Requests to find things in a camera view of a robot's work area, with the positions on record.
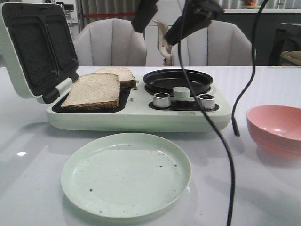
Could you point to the silver control knob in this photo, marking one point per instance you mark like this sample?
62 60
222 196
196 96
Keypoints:
161 100
207 101

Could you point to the left grey upholstered chair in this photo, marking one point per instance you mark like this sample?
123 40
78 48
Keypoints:
110 42

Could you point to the red barrier tape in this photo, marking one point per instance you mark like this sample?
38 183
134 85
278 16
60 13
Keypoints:
109 14

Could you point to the breakfast maker hinged lid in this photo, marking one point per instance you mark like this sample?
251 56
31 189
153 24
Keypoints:
37 48

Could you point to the right silver control knob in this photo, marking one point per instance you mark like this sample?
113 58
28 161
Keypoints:
207 101

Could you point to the right grey upholstered chair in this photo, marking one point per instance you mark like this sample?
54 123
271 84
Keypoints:
220 44

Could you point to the fruit plate on counter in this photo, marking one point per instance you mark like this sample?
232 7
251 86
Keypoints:
251 4

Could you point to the mint green round plate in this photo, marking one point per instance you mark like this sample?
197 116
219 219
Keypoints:
126 176

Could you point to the grey upholstered chair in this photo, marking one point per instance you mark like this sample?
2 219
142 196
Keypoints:
220 44
110 42

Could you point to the bread slice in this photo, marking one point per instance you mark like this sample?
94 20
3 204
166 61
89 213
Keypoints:
94 91
126 78

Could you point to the black round frying pan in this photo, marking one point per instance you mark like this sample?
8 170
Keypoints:
165 80

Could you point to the mint green breakfast maker base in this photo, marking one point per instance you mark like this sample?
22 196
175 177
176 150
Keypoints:
137 115

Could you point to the dark grey kitchen counter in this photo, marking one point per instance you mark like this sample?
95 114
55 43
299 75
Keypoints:
265 31

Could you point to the pink plastic bowl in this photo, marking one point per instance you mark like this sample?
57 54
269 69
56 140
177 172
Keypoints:
276 129

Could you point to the white refrigerator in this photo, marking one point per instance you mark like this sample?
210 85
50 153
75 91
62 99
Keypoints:
168 11

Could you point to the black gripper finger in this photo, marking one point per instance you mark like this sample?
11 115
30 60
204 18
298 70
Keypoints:
144 13
196 15

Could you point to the beige folding chair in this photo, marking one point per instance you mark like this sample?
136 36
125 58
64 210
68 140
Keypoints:
163 46

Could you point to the left silver control knob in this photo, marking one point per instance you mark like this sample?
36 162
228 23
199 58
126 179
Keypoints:
161 100

